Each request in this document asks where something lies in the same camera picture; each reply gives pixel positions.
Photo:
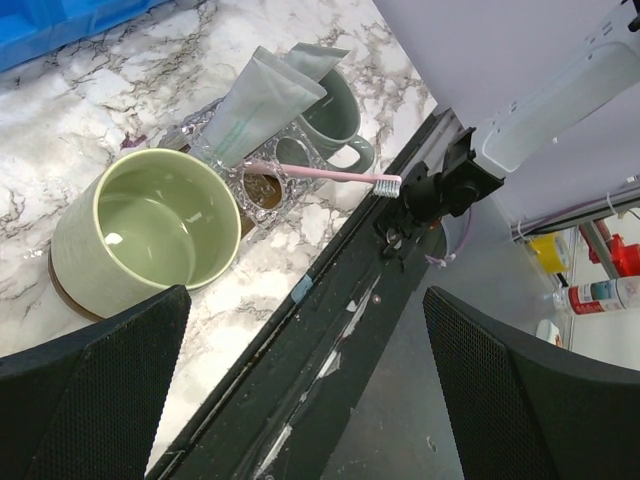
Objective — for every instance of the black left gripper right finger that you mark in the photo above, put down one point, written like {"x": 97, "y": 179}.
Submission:
{"x": 522, "y": 408}

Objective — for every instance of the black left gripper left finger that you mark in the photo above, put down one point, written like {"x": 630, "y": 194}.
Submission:
{"x": 87, "y": 405}

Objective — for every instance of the light green ceramic mug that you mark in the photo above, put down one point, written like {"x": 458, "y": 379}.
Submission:
{"x": 153, "y": 219}

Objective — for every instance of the pink toothbrush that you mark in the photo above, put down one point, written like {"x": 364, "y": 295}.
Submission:
{"x": 384, "y": 185}

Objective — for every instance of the clear plastic square holder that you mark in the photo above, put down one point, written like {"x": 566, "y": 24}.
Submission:
{"x": 186, "y": 136}

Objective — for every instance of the oval wooden tray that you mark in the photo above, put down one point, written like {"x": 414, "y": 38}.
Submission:
{"x": 75, "y": 300}

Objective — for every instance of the grey ceramic mug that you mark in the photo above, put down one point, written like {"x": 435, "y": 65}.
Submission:
{"x": 334, "y": 121}

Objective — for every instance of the toothpaste tube green cap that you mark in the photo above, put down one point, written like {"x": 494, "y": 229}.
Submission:
{"x": 266, "y": 96}

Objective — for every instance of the blue plastic divided bin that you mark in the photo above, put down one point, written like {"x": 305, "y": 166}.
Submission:
{"x": 32, "y": 28}

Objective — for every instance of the toothpaste tube red cap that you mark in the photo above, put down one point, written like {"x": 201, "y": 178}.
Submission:
{"x": 314, "y": 61}

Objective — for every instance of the white red spray bottle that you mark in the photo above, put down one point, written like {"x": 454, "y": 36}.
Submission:
{"x": 599, "y": 297}

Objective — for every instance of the yellow tape roll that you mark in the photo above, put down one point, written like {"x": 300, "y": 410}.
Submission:
{"x": 552, "y": 252}

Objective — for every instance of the red clamp tool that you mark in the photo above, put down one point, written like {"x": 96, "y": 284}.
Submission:
{"x": 624, "y": 257}

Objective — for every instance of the black metal base rail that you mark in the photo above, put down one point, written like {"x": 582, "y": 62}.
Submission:
{"x": 283, "y": 406}

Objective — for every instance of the aluminium extrusion rail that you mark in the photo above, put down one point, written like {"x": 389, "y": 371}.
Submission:
{"x": 611, "y": 203}

